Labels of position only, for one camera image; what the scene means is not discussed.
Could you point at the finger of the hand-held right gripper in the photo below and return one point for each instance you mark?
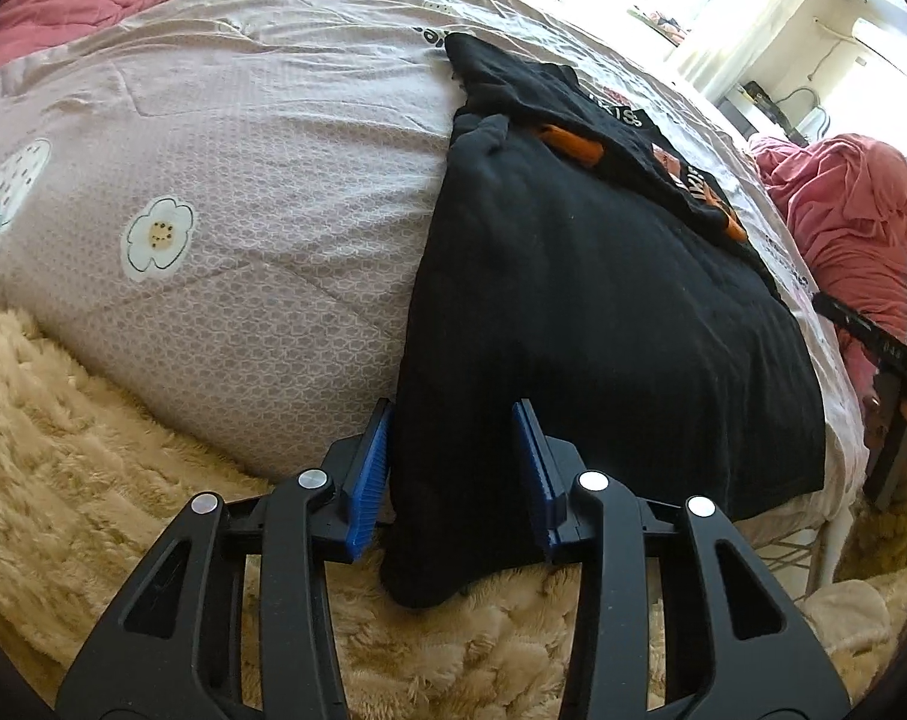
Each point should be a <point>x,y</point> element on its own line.
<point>866,334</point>

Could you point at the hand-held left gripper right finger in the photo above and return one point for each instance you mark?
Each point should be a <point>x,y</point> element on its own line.
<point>536,480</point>

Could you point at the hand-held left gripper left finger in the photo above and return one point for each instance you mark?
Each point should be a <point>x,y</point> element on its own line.
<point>367,487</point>

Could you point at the black sweater with orange cuffs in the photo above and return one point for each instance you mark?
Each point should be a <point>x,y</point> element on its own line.
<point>611,315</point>

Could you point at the pink crumpled cloth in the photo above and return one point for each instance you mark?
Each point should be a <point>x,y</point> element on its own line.
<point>843,217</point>

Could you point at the white desk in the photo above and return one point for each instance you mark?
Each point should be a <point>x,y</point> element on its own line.
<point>746,109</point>

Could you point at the cream fluffy blanket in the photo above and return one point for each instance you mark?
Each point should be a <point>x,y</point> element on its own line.
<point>85,427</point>

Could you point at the floral grey duvet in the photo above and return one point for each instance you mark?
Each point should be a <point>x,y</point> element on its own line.
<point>235,165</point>

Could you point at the white bed frame post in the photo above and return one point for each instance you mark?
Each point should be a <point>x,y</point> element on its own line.
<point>828,540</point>

